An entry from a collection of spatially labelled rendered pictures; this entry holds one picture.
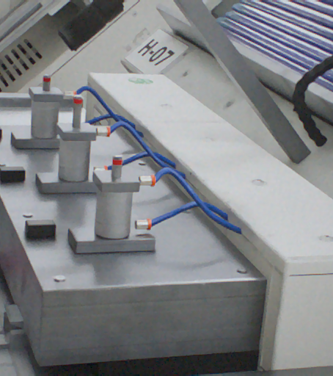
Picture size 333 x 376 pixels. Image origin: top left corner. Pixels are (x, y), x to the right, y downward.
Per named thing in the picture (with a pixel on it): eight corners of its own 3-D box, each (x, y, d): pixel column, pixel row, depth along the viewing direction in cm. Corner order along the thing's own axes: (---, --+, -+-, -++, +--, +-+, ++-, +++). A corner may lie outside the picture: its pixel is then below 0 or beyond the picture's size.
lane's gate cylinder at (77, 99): (72, 128, 69) (75, 96, 68) (71, 126, 70) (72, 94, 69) (81, 128, 69) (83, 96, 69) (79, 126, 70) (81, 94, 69)
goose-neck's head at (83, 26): (59, 34, 63) (112, -11, 64) (53, 29, 65) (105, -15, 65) (75, 56, 64) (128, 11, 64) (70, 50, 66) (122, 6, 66)
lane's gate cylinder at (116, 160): (111, 193, 60) (114, 157, 59) (108, 190, 60) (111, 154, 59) (121, 193, 60) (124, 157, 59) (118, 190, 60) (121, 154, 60)
